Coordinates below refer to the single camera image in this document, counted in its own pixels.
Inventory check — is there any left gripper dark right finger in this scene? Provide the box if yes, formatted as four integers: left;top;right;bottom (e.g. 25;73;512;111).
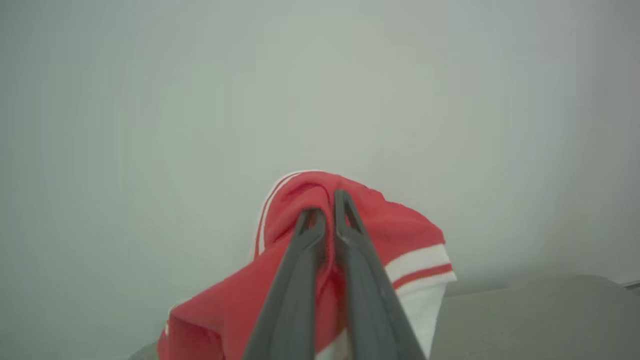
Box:
332;190;427;360

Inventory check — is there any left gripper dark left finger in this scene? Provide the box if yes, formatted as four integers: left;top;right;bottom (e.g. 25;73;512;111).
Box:
242;207;328;360

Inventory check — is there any red jersey thin white trim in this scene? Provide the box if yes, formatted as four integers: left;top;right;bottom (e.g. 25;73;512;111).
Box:
156;170;457;360

